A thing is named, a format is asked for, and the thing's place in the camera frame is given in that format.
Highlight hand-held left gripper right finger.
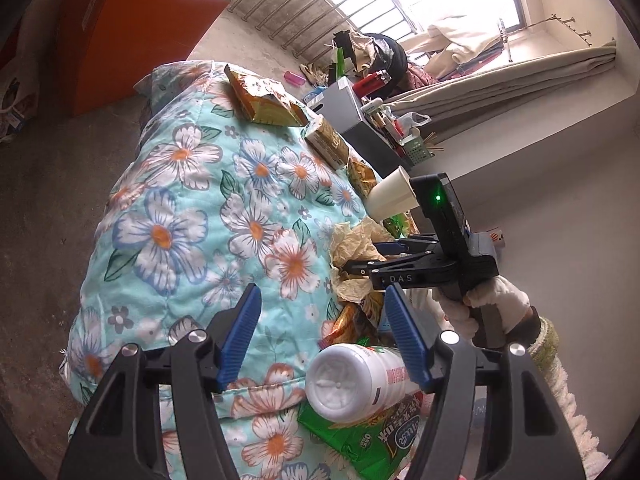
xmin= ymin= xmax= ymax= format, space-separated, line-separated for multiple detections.
xmin=384 ymin=282 xmax=586 ymax=480

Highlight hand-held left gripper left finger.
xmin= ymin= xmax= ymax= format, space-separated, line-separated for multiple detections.
xmin=57 ymin=282 xmax=263 ymax=480

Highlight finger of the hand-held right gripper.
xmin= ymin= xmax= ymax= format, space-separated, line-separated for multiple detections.
xmin=342 ymin=255 xmax=432 ymax=279
xmin=374 ymin=237 xmax=440 ymax=259

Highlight beige tissue paper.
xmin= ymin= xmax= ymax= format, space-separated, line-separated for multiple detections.
xmin=328 ymin=217 xmax=396 ymax=306

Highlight white strawberry milk bottle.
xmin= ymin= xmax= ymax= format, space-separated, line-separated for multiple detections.
xmin=306 ymin=342 xmax=426 ymax=421

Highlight person's right forearm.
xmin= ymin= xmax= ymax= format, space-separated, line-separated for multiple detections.
xmin=505 ymin=307 xmax=608 ymax=478

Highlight person's right hand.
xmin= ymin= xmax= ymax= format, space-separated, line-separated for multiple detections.
xmin=432 ymin=277 xmax=532 ymax=343

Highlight small green snack bag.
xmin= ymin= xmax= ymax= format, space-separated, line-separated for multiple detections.
xmin=384 ymin=212 xmax=417 ymax=241

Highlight white paper cup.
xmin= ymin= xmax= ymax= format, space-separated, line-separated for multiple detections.
xmin=366 ymin=166 xmax=420 ymax=220

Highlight orange snack bag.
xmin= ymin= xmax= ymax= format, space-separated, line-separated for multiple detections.
xmin=320 ymin=292 xmax=388 ymax=353

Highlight gold snack bag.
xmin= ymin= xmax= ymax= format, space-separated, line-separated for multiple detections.
xmin=345 ymin=157 xmax=378 ymax=201

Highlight green pen basket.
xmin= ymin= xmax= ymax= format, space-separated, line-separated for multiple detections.
xmin=400 ymin=127 xmax=436 ymax=166

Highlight grey storage box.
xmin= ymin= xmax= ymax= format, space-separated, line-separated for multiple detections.
xmin=312 ymin=77 xmax=426 ymax=181

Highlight small white plastic bag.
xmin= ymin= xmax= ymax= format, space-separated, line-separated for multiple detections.
xmin=395 ymin=112 xmax=431 ymax=132

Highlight brown snack packet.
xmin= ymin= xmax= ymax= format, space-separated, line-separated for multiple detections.
xmin=303 ymin=117 xmax=351 ymax=168

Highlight floral turquoise blanket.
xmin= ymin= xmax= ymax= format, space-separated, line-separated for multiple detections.
xmin=60 ymin=60 xmax=451 ymax=480

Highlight beige curtain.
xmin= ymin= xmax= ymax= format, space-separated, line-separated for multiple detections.
xmin=385 ymin=40 xmax=626 ymax=141

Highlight red bottle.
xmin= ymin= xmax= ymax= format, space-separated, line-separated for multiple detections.
xmin=352 ymin=72 xmax=391 ymax=96

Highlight black bag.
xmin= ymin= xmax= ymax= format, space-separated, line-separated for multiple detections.
xmin=360 ymin=32 xmax=411 ymax=96

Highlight hanging pale clothes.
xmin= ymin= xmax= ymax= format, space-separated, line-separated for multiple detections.
xmin=405 ymin=10 xmax=511 ymax=81

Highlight yellow snack bag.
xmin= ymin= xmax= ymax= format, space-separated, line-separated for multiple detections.
xmin=223 ymin=64 xmax=308 ymax=127

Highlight metal window railing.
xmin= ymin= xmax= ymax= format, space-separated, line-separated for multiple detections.
xmin=227 ymin=0 xmax=436 ymax=61

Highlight orange cardboard box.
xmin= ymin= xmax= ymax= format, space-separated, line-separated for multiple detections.
xmin=55 ymin=0 xmax=232 ymax=117

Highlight wall hook rack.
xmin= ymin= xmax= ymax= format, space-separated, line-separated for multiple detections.
xmin=549 ymin=12 xmax=594 ymax=37

